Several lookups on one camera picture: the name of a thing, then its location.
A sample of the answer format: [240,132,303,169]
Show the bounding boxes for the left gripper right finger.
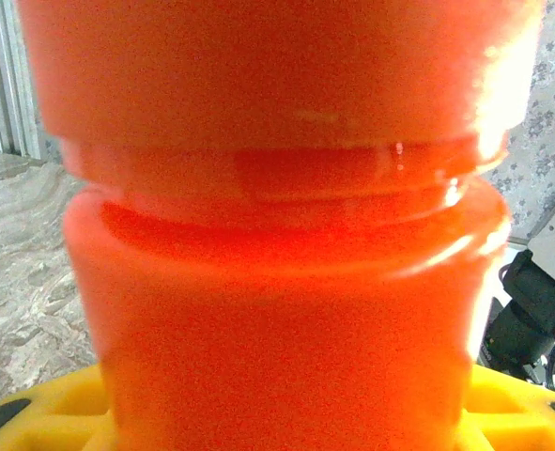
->
[455,364,555,451]

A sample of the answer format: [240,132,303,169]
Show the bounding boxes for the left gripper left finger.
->
[0,364,118,451]

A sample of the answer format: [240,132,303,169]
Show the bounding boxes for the aluminium frame post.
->
[0,0,46,161]

